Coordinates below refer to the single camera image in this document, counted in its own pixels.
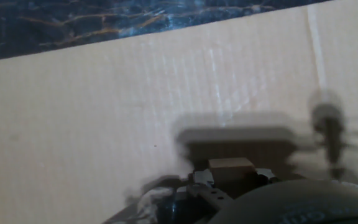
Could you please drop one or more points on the small wooden block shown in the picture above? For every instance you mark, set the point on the small wooden block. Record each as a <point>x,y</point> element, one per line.
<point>232,169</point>

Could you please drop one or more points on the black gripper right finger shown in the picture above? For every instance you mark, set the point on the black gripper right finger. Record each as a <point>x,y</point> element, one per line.
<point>266,175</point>

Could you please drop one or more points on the brown cardboard sheet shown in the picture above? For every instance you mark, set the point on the brown cardboard sheet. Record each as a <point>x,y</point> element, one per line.
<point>73,124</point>

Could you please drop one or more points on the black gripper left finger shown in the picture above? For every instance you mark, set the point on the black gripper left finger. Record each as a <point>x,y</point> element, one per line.
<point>204,189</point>

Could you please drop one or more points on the dark marble pattern mat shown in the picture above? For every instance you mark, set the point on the dark marble pattern mat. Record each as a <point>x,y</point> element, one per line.
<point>42,31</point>

